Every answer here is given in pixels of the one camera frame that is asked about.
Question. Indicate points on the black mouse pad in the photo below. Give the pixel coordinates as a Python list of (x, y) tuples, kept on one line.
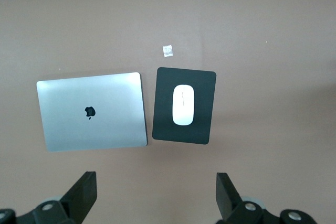
[(162, 108)]

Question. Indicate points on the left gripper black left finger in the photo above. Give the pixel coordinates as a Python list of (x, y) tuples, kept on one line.
[(81, 197)]

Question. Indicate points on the white computer mouse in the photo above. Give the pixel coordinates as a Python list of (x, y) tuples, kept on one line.
[(183, 104)]

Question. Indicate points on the small white tag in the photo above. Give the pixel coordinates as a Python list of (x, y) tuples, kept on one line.
[(167, 51)]

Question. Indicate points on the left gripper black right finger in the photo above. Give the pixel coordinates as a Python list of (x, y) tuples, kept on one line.
[(228, 200)]

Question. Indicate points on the silver Apple laptop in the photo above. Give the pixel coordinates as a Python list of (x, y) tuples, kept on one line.
[(92, 111)]

